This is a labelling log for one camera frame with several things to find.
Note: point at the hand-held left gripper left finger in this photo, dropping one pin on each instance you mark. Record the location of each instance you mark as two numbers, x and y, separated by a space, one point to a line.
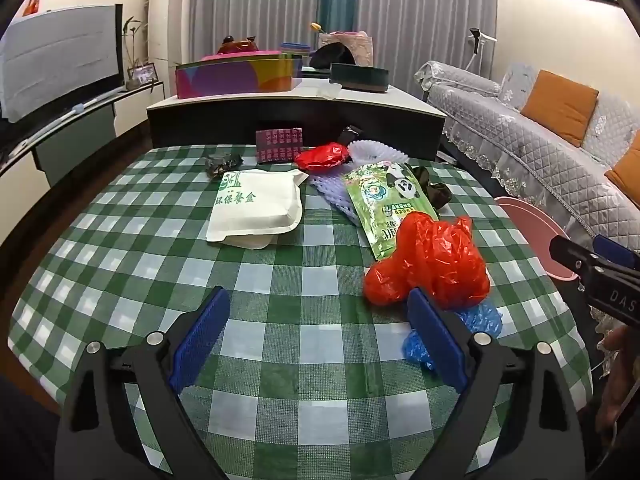
200 340

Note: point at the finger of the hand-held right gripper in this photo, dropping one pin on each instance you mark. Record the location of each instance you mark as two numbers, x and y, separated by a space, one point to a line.
617 252
575 257

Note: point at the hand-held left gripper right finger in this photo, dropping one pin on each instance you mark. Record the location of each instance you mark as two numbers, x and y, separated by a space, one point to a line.
440 340

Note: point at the blue plastic bag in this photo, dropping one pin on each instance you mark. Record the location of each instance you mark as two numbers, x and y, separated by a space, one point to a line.
482 320

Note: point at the pink bin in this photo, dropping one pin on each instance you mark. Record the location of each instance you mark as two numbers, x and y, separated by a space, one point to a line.
525 225

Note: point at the large red plastic bag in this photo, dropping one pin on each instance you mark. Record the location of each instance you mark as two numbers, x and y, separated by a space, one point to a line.
430 260

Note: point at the white takeout box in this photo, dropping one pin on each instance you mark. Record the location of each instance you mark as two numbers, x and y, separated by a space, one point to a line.
260 210

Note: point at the brown patterned wrapper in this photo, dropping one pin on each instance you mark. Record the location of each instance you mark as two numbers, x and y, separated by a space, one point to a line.
435 192

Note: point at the green panda pouch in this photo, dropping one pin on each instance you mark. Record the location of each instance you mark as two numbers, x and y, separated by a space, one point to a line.
380 200

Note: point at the dark foil wrapper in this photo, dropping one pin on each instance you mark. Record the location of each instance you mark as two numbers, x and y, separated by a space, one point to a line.
222 165

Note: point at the white pleated foam net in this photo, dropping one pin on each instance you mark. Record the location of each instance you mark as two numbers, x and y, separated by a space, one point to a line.
377 150

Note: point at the maroon patterned box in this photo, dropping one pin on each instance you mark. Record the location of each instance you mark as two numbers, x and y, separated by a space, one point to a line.
280 145

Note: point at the small red plastic bag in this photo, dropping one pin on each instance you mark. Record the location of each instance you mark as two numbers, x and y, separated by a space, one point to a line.
320 157

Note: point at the black plastic wrapper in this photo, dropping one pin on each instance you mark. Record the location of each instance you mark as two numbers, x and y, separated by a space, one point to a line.
349 136

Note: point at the person's right hand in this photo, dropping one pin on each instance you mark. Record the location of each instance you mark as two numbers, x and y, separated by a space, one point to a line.
622 370

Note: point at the orange cushion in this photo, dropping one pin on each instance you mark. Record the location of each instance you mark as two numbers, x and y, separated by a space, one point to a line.
560 107
627 172

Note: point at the grey quilted sofa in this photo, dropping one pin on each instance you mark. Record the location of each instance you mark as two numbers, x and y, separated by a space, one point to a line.
525 150

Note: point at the green checked tablecloth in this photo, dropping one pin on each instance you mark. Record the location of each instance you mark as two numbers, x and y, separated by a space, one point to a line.
300 270

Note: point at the white-topped coffee table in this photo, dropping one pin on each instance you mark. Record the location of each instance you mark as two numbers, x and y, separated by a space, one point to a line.
300 120

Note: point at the television stand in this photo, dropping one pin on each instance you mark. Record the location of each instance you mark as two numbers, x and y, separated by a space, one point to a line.
75 130

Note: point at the colourful gift box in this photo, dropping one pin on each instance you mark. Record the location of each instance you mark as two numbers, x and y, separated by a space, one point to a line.
225 77

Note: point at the dark green round tin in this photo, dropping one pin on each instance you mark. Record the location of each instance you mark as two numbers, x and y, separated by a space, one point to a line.
357 80

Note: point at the grey curtain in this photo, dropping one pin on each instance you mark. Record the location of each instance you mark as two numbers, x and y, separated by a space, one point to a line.
425 10
250 5

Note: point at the dark red teapot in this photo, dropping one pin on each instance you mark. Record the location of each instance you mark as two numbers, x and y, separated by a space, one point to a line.
237 46

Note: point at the pink lace basket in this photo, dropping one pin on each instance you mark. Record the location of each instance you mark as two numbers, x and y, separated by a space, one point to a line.
357 50

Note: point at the black hat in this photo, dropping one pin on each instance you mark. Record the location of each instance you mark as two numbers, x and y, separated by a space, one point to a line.
332 55

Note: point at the stack of coloured bowls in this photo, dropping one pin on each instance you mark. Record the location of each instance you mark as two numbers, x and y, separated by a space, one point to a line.
295 49

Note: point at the white standing air conditioner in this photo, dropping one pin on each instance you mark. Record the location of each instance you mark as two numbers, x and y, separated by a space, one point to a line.
165 35

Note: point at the bamboo plant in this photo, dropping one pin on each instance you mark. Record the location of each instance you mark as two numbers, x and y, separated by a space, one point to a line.
132 35

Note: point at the flat screen television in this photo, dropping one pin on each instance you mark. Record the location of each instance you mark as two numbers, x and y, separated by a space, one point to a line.
60 60

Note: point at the photo frame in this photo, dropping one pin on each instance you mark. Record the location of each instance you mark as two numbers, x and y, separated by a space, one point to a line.
141 74

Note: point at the red wall decoration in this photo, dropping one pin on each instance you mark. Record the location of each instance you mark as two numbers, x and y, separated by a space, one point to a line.
31 2

